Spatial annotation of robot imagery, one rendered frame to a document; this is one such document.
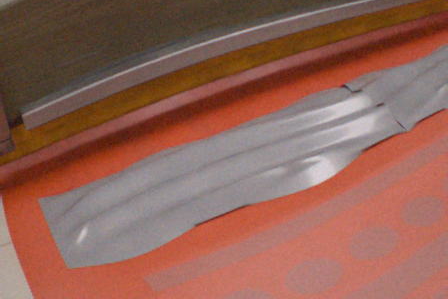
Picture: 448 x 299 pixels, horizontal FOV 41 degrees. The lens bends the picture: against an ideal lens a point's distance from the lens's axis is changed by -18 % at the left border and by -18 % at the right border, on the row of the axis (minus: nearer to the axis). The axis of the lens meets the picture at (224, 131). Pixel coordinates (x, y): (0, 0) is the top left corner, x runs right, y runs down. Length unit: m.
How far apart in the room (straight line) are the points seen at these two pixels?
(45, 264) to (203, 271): 0.08
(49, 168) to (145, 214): 0.09
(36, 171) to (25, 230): 0.06
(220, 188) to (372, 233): 0.08
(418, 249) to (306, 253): 0.05
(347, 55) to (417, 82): 0.08
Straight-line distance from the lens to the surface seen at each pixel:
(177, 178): 0.31
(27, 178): 0.37
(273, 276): 0.25
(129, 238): 0.28
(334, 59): 0.42
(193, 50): 0.36
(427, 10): 0.49
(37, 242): 0.31
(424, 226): 0.27
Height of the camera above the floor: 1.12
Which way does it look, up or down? 27 degrees down
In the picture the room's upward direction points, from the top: 11 degrees counter-clockwise
